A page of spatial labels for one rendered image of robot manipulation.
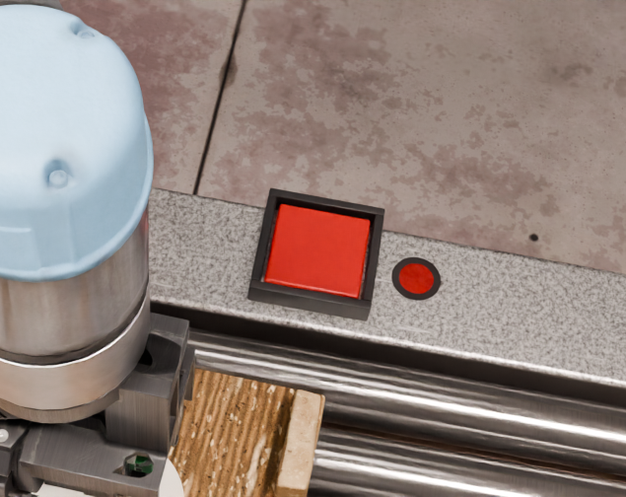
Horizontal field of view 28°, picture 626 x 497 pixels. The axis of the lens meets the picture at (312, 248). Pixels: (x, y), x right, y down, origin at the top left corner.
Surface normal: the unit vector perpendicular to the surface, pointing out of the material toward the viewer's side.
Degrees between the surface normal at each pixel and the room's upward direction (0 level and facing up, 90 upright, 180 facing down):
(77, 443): 0
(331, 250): 0
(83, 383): 90
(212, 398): 0
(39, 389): 90
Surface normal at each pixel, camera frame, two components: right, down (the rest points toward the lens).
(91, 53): 0.10, -0.51
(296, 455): -0.09, -0.59
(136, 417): -0.18, 0.83
